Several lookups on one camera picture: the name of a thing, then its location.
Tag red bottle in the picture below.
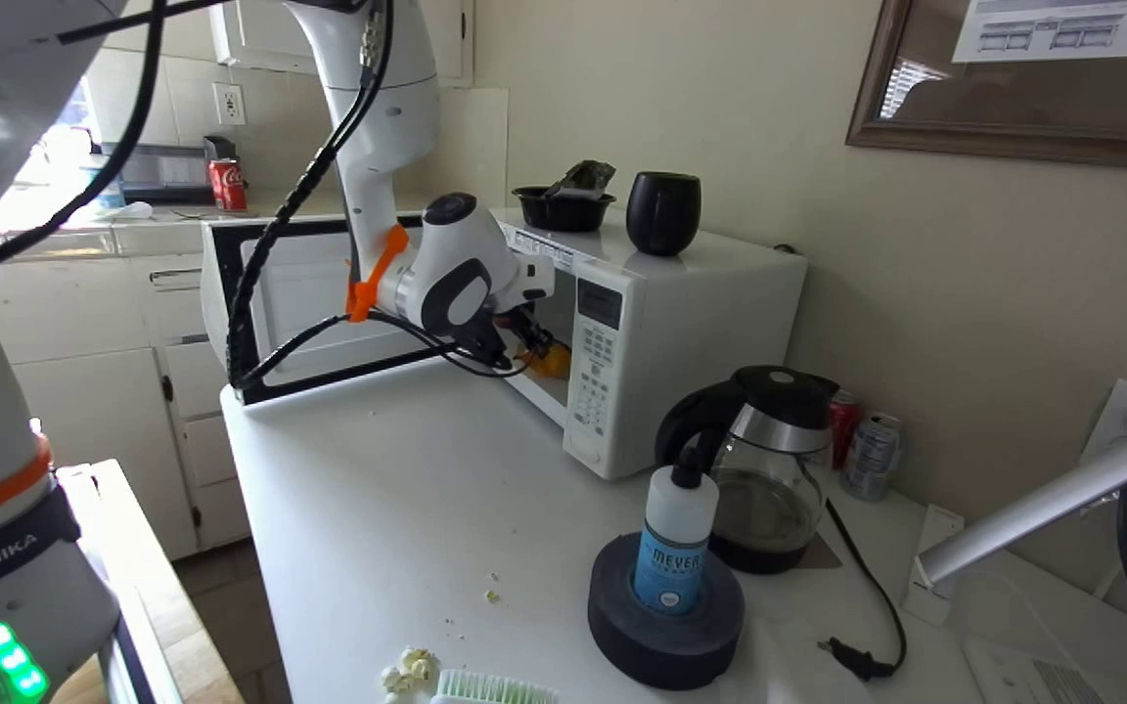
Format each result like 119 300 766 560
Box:
204 135 254 214

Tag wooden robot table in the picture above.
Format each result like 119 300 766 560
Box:
50 455 246 704

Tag white microwave door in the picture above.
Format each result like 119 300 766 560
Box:
200 210 554 419

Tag orange cable strap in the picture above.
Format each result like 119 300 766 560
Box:
344 222 409 325

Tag white wall cabinet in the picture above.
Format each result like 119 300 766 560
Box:
205 0 477 94

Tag black food tray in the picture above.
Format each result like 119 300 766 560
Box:
509 158 619 236

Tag calendar poster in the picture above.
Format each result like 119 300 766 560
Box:
952 0 1127 71

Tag brown wooden picture frame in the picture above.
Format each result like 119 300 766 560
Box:
846 0 1127 178

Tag small white wall socket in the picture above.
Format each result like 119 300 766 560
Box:
205 77 249 135

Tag popcorn clump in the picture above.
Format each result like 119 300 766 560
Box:
378 646 445 699

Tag black mug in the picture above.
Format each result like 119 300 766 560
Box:
623 170 702 264

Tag white base cabinet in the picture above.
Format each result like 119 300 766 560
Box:
0 218 254 562

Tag black kettle power cord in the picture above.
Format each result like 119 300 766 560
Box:
819 494 911 689

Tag black countertop appliance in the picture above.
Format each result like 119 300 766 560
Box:
105 142 213 206

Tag white microwave oven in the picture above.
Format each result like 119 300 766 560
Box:
481 206 812 485

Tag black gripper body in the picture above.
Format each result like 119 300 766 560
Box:
485 300 560 378

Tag orange snack packet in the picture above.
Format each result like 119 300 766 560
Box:
525 337 573 388

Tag white bottle blue label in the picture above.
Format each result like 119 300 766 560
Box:
629 434 725 617

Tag black glass kettle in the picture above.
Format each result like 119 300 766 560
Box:
652 364 846 579

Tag white brush green bristles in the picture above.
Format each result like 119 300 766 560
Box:
429 665 560 704

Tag black round base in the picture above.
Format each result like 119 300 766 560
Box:
584 528 748 691

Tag white light bar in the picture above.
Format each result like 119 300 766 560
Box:
911 411 1127 592

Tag red drink can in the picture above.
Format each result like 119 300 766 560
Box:
826 395 869 474

